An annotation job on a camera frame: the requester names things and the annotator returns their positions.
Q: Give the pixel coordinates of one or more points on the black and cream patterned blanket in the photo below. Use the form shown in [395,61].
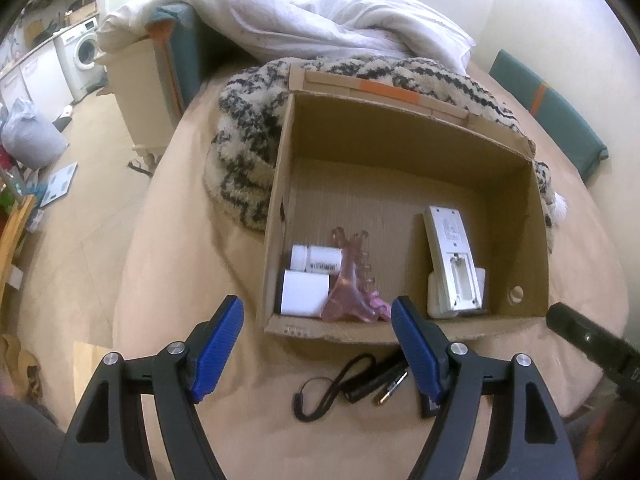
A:
[242,157]

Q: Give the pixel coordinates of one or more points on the pink nail polish bottle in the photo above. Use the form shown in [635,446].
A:
[382,308]

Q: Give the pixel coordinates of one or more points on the grey stuffed bag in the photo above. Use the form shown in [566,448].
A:
[30,138]

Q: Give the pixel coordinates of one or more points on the white remote control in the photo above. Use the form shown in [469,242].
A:
[456,285]

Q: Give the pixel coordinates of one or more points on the black marker pen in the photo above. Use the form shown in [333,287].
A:
[428,408]

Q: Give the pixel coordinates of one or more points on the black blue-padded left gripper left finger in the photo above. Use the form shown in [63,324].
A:
[107,439]

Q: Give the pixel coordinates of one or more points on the white duvet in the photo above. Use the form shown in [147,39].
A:
[270,29]

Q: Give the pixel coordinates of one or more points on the white washing machine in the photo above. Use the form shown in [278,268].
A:
[77,50]

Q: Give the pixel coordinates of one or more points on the white power adapter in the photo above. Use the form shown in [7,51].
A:
[303,294]

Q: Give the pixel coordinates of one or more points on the bathroom scale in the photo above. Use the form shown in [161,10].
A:
[59,184]

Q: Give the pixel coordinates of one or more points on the white jar with label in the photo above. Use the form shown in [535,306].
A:
[316,259]

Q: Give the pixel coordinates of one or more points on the wooden chair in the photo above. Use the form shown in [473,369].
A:
[13,230]

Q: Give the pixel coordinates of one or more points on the pink hair claw clip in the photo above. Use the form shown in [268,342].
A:
[348,297]

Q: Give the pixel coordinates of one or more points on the teal cushion with orange stripe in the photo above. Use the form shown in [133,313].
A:
[565,126]

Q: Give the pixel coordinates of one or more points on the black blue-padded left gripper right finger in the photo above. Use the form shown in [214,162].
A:
[526,436]

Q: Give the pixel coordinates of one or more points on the open cardboard box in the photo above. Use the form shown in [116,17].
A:
[369,157]

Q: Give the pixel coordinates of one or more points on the beige cabinet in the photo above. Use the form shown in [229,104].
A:
[146,87]

